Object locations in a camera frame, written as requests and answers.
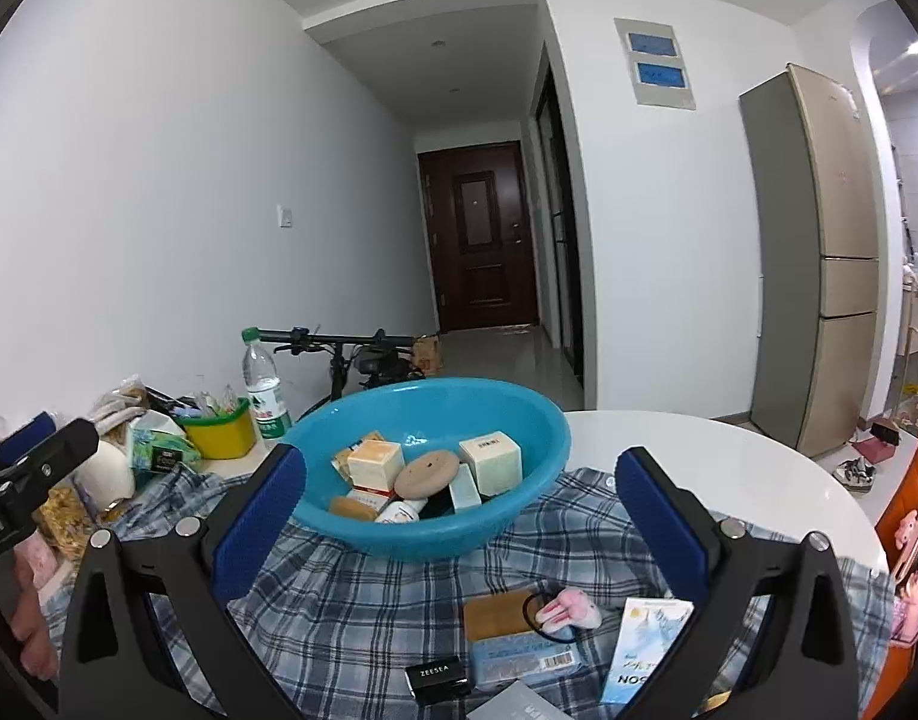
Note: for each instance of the person's left hand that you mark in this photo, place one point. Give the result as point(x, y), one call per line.
point(31, 630)

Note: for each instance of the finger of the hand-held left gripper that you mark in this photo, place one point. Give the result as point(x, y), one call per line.
point(61, 450)
point(28, 435)

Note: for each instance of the pale teal slim box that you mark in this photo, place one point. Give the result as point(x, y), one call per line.
point(465, 489)

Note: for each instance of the gold grey refrigerator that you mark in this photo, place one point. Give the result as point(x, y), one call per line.
point(819, 262)

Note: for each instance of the blue plaid cloth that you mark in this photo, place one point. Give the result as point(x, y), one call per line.
point(354, 615)

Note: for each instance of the white cube box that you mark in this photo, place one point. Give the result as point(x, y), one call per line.
point(493, 465)

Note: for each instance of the round brown disc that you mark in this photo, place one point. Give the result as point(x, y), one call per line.
point(427, 474)

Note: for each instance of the white round desktop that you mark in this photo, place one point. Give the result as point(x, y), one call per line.
point(766, 480)

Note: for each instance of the black framed sliding door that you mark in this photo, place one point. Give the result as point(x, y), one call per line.
point(560, 225)

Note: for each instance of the wall panel with blue windows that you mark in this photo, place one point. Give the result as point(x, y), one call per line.
point(654, 60)

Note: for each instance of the dark brown entrance door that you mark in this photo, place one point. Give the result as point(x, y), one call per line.
point(480, 240)

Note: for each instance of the red white flat box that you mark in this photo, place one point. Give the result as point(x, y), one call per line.
point(369, 495)

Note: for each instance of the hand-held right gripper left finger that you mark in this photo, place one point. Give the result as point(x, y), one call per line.
point(260, 510)

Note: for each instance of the blue plastic basin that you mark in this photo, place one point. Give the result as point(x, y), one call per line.
point(429, 540)

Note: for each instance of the brown flat bar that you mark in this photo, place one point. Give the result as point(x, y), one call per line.
point(352, 508)

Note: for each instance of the white blue slim box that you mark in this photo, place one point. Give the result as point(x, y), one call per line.
point(643, 652)

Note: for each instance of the light blue barcode box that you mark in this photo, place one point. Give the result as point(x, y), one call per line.
point(526, 664)

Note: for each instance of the clear water bottle green cap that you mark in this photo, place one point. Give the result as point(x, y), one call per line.
point(268, 397)

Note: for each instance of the white small bottle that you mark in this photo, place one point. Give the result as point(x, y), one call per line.
point(400, 511)

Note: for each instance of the yellow container green rim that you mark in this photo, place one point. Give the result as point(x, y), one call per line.
point(219, 435)

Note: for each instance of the green tissue pack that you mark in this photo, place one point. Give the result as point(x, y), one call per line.
point(163, 450)

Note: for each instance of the cream box with orange print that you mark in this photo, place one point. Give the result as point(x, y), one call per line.
point(350, 448)

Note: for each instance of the pair of sneakers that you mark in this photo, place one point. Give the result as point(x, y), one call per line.
point(855, 476)

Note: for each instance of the grey flat packet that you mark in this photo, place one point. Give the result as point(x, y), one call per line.
point(519, 701)

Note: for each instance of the orange chair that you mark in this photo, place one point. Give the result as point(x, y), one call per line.
point(909, 480)

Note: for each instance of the pink item on floor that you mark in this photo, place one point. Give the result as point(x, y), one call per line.
point(879, 442)

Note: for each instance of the cardboard box on floor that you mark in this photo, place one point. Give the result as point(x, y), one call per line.
point(427, 355)

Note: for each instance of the clear bag of yellow snacks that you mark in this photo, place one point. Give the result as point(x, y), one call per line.
point(69, 521)

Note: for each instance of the black small case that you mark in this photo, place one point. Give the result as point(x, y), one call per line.
point(438, 681)

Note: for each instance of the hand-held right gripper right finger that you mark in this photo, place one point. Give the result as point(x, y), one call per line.
point(661, 525)

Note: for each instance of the beige snack bag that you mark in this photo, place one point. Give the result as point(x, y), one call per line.
point(121, 397)

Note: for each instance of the white light switch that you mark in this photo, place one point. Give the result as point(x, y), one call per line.
point(284, 216)

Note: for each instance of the white paper roll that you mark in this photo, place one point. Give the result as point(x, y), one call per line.
point(106, 472)

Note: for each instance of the black bicycle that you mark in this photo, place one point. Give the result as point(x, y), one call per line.
point(354, 360)

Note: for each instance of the brown square card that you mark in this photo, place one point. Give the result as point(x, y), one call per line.
point(496, 611)

